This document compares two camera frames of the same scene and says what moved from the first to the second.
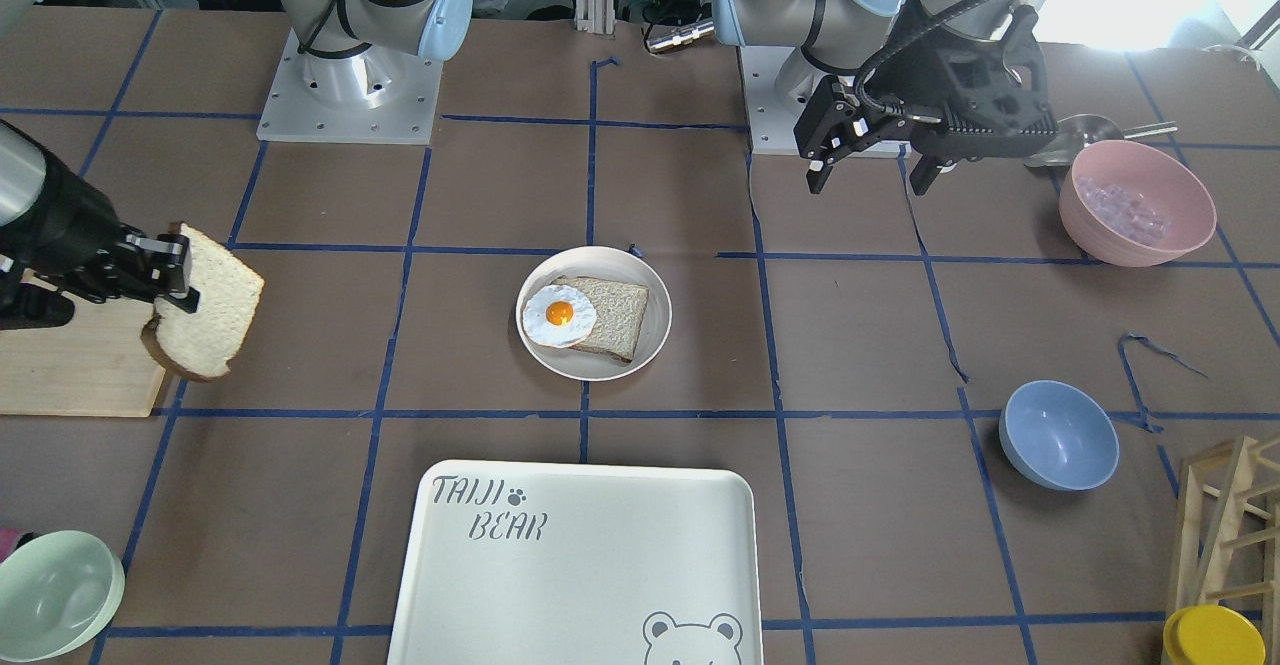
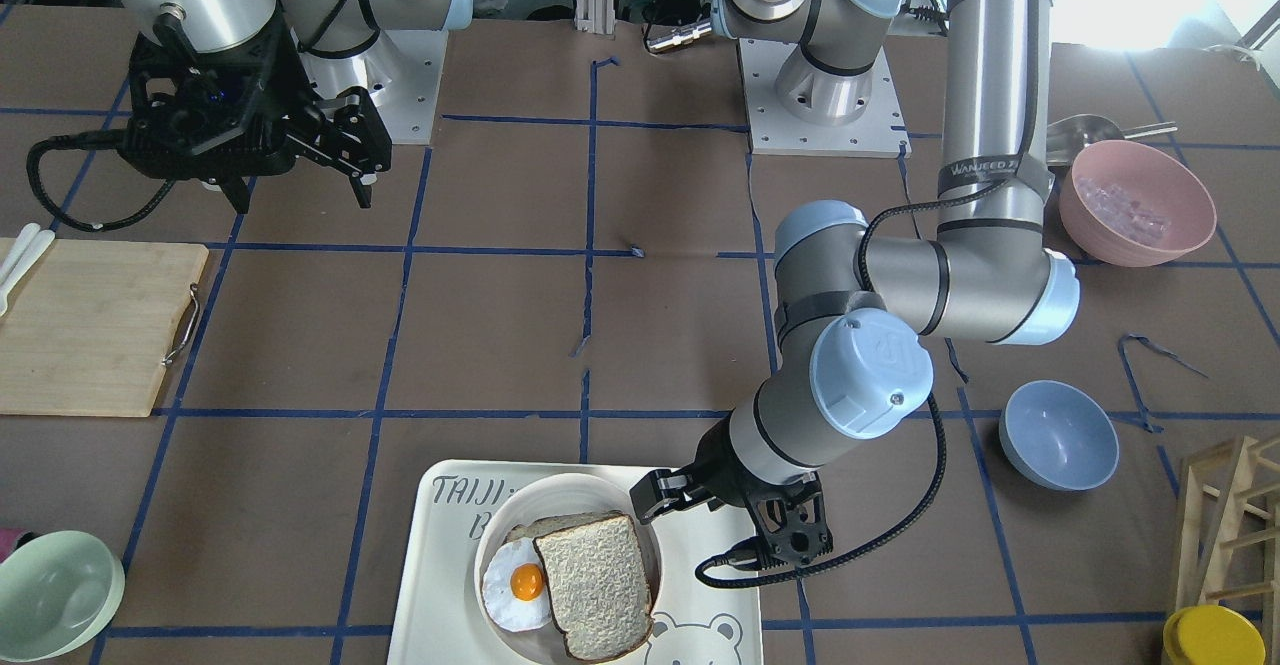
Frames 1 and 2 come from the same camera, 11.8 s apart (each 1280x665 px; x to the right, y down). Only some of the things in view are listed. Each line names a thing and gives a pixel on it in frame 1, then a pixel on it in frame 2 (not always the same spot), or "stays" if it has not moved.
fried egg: (559, 316) → (514, 586)
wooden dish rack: (1226, 539) stays
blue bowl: (1058, 437) stays
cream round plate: (593, 313) → (549, 497)
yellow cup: (1211, 635) stays
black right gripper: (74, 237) → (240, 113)
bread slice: (619, 313) → (551, 524)
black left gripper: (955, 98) → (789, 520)
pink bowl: (1133, 204) stays
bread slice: (202, 344) → (598, 586)
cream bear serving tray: (571, 563) stays
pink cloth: (8, 540) stays
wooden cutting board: (95, 365) stays
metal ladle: (1078, 130) stays
